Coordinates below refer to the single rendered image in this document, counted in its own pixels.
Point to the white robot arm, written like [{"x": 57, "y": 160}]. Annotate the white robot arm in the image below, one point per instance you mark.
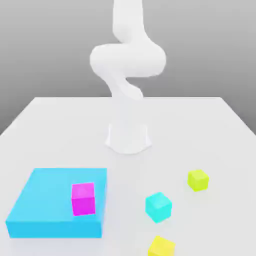
[{"x": 128, "y": 60}]

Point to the small cyan cube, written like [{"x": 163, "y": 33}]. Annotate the small cyan cube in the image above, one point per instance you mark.
[{"x": 158, "y": 207}]

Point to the small magenta cube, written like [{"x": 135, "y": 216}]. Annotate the small magenta cube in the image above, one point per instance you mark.
[{"x": 83, "y": 200}]

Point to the small lime cube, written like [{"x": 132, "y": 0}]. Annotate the small lime cube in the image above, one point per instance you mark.
[{"x": 198, "y": 180}]

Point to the small yellow cube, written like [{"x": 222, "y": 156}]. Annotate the small yellow cube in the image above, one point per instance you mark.
[{"x": 161, "y": 247}]

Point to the large blue box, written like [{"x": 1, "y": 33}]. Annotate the large blue box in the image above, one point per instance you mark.
[{"x": 46, "y": 204}]

